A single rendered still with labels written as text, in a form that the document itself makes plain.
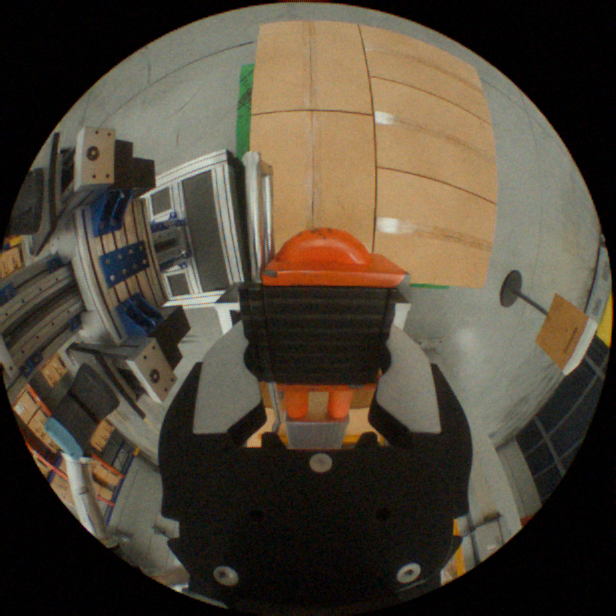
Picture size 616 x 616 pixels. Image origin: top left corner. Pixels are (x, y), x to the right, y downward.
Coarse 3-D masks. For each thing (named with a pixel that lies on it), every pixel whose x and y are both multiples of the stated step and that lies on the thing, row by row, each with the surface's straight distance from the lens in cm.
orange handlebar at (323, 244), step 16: (288, 240) 11; (304, 240) 10; (320, 240) 10; (336, 240) 10; (352, 240) 11; (288, 256) 10; (304, 256) 10; (320, 256) 10; (336, 256) 10; (352, 256) 11; (368, 256) 11; (288, 400) 18; (304, 400) 18; (336, 400) 17; (336, 416) 19
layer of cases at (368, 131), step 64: (256, 64) 93; (320, 64) 89; (384, 64) 97; (448, 64) 123; (256, 128) 74; (320, 128) 71; (384, 128) 76; (448, 128) 93; (320, 192) 65; (384, 192) 69; (448, 192) 83; (448, 256) 84
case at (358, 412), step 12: (252, 372) 52; (264, 384) 49; (264, 396) 47; (360, 396) 47; (372, 396) 48; (360, 408) 45; (360, 420) 50; (348, 432) 54; (360, 432) 56; (252, 444) 66
